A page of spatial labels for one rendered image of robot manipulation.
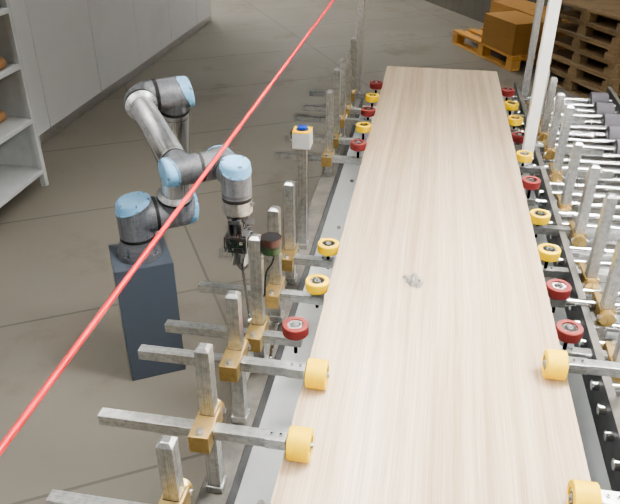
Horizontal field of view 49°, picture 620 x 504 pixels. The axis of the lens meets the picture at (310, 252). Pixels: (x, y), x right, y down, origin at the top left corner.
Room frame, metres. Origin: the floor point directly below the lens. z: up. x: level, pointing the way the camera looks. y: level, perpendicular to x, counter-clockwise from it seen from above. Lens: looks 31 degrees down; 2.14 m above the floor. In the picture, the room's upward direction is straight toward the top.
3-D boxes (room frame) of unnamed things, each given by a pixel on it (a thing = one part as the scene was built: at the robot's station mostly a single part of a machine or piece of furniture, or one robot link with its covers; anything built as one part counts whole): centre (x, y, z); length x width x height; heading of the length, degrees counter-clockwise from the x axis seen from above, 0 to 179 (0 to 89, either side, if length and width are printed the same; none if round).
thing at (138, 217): (2.56, 0.74, 0.79); 0.17 x 0.15 x 0.18; 115
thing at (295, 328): (1.64, 0.04, 0.85); 0.08 x 0.08 x 0.11
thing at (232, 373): (1.43, 0.20, 0.94); 0.13 x 0.06 x 0.05; 170
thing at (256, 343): (1.68, 0.16, 0.84); 0.13 x 0.06 x 0.05; 170
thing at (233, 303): (1.45, 0.20, 0.91); 0.03 x 0.03 x 0.48; 80
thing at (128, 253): (2.55, 0.75, 0.65); 0.19 x 0.19 x 0.10
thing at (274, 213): (1.95, 0.12, 0.91); 0.03 x 0.03 x 0.48; 80
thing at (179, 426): (1.17, 0.26, 0.95); 0.50 x 0.04 x 0.04; 80
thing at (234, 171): (1.82, 0.22, 1.30); 0.10 x 0.09 x 0.12; 25
